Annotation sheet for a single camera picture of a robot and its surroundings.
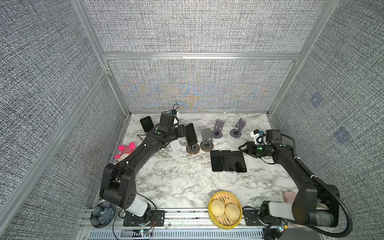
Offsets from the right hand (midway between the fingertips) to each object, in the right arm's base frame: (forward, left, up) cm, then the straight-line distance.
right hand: (242, 148), depth 85 cm
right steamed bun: (-31, +10, -6) cm, 33 cm away
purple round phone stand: (+20, +10, -11) cm, 25 cm away
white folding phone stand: (+9, +40, -11) cm, 43 cm away
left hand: (+9, +34, +7) cm, 36 cm away
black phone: (+1, +34, +16) cm, 37 cm away
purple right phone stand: (+21, -3, -11) cm, 23 cm away
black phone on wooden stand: (+10, +29, 0) cm, 31 cm away
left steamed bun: (-29, +16, -6) cm, 34 cm away
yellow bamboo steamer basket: (-35, +14, -10) cm, 39 cm away
